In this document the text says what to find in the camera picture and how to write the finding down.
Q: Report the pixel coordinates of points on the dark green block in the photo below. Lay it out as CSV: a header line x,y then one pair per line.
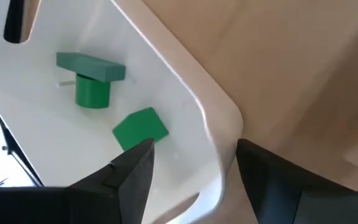
x,y
89,66

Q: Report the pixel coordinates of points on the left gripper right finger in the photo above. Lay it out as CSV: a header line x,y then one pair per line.
x,y
275,186

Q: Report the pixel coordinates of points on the white opaque plastic bin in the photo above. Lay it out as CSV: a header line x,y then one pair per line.
x,y
42,133

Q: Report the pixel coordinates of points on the green rectangular block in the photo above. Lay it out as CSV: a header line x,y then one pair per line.
x,y
138,127

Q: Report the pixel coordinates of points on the green half-round block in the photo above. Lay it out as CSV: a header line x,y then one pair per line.
x,y
92,95

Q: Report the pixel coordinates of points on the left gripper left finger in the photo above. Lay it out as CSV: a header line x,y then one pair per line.
x,y
113,193

